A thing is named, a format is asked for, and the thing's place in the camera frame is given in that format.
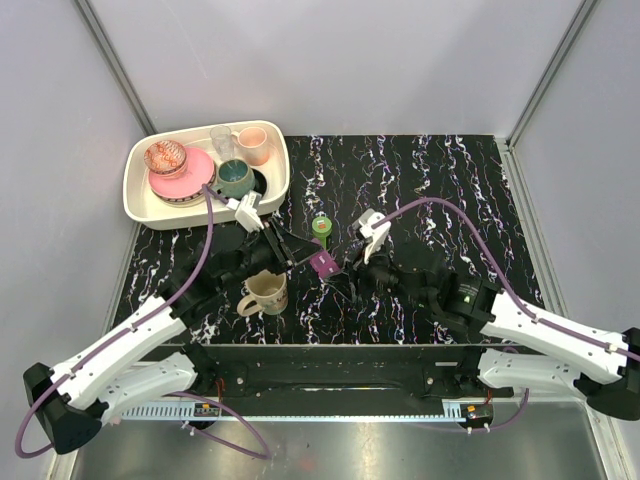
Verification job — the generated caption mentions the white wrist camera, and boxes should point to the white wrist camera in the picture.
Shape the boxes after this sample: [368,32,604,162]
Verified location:
[234,190,264,233]
[352,209,391,265]

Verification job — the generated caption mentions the patterned plate under pink plate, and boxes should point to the patterned plate under pink plate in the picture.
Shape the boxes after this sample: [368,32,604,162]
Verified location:
[149,172,216,205]

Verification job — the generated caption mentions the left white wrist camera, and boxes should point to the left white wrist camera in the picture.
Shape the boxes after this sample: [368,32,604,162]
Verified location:
[234,190,264,233]

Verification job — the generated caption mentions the red patterned bowl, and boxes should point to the red patterned bowl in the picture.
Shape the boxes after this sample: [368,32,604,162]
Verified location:
[143,140,187,177]

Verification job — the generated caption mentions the pink ceramic mug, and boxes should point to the pink ceramic mug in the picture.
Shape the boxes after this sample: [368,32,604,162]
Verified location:
[231,127,270,166]

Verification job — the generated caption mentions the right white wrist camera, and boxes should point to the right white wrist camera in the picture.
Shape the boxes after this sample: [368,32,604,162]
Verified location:
[352,209,391,265]

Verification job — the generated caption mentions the white plastic dish tub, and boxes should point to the white plastic dish tub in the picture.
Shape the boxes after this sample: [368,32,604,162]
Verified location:
[123,119,292,231]

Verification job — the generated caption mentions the pink weekly pill organizer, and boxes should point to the pink weekly pill organizer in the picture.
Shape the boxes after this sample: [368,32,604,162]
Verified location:
[310,251,340,280]

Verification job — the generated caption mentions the clear drinking glass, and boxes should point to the clear drinking glass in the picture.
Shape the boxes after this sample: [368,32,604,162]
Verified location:
[209,125,236,162]

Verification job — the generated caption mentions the purple cable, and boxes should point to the purple cable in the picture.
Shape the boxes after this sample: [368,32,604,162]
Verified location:
[369,197,640,432]
[14,183,274,460]

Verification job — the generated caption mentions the black saucer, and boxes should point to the black saucer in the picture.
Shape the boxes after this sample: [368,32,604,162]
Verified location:
[220,167,269,207]

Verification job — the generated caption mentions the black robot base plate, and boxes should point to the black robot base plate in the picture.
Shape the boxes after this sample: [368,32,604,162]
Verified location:
[179,344,513,419]

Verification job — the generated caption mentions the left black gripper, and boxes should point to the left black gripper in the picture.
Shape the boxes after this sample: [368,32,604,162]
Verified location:
[220,217,324,293]

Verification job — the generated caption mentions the teal ceramic mug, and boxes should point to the teal ceramic mug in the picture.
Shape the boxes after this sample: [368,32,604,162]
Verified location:
[213,159,255,200]

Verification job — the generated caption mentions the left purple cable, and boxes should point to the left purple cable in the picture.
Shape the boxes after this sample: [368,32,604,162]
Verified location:
[14,183,274,460]

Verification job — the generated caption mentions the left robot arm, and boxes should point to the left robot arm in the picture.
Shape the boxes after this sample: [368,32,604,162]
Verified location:
[23,221,321,454]

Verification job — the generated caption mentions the green pill bottle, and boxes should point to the green pill bottle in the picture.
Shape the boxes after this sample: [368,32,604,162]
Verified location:
[312,216,333,250]

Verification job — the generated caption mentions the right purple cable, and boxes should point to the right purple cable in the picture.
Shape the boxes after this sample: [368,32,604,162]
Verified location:
[369,197,640,432]

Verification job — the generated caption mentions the cream ceramic mug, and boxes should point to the cream ceramic mug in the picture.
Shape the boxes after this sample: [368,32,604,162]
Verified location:
[236,270,288,317]

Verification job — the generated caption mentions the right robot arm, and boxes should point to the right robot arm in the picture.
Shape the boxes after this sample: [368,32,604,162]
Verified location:
[344,251,639,421]

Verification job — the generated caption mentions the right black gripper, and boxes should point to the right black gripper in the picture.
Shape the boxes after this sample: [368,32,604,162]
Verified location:
[324,238,433,309]

